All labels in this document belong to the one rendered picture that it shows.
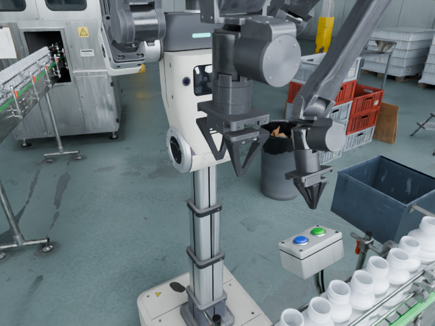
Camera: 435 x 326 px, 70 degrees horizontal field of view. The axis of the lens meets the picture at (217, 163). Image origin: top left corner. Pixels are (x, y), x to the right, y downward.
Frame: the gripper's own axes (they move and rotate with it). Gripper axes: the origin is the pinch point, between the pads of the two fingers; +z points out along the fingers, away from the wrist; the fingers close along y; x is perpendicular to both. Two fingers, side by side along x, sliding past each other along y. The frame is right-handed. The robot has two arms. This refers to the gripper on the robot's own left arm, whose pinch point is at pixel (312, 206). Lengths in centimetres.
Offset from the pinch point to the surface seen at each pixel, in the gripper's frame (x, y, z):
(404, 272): -19.4, 4.5, 12.0
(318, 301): -17.3, -17.9, 8.8
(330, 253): -4.3, -0.3, 11.2
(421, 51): 336, 689, -62
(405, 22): 557, 1026, -175
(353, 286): -17.5, -9.1, 9.8
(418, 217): 15, 71, 31
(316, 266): -4.4, -5.2, 12.7
